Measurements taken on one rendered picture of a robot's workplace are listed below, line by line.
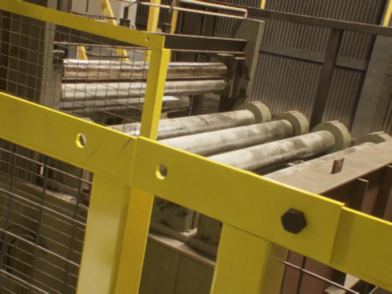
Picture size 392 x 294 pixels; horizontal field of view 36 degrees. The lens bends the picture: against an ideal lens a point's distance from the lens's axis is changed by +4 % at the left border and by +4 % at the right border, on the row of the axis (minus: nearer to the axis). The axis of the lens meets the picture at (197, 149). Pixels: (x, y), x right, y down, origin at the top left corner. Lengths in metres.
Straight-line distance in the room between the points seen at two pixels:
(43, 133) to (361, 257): 0.36
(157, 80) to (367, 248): 1.70
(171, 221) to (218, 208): 2.30
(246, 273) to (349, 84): 11.37
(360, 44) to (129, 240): 11.28
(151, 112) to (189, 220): 0.81
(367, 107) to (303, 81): 1.60
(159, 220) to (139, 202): 2.25
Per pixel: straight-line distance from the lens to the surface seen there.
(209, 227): 2.72
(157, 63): 2.13
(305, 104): 12.20
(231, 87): 4.92
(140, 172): 0.58
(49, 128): 0.66
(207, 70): 4.61
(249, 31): 5.02
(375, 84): 11.18
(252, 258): 0.54
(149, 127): 2.17
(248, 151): 3.41
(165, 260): 2.83
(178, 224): 2.82
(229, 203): 0.53
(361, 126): 11.28
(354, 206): 2.93
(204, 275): 2.73
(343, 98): 11.92
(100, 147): 0.62
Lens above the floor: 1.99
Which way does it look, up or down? 14 degrees down
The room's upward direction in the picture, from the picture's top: 10 degrees clockwise
